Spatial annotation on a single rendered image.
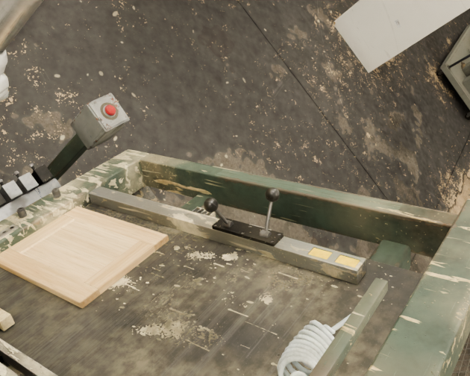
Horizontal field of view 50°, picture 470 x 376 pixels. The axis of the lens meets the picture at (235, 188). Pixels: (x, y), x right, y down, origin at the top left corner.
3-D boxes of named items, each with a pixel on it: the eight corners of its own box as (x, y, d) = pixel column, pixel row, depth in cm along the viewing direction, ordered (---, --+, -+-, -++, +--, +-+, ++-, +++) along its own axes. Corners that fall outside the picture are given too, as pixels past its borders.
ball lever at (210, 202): (227, 218, 139) (205, 193, 129) (238, 221, 137) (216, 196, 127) (221, 230, 138) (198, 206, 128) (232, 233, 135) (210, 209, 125)
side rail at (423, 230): (156, 178, 193) (150, 152, 187) (462, 251, 130) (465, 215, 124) (145, 186, 189) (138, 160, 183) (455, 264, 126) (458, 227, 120)
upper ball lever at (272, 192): (262, 236, 132) (271, 186, 131) (274, 240, 130) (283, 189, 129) (254, 237, 129) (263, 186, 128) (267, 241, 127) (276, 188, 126)
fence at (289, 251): (102, 196, 173) (99, 186, 171) (366, 272, 119) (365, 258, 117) (91, 203, 170) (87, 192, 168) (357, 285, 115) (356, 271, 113)
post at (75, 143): (34, 187, 251) (92, 122, 195) (41, 197, 251) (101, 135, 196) (24, 193, 247) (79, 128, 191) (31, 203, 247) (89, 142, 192)
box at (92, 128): (92, 113, 197) (112, 91, 184) (110, 139, 198) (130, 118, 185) (68, 124, 189) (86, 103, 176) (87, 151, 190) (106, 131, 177)
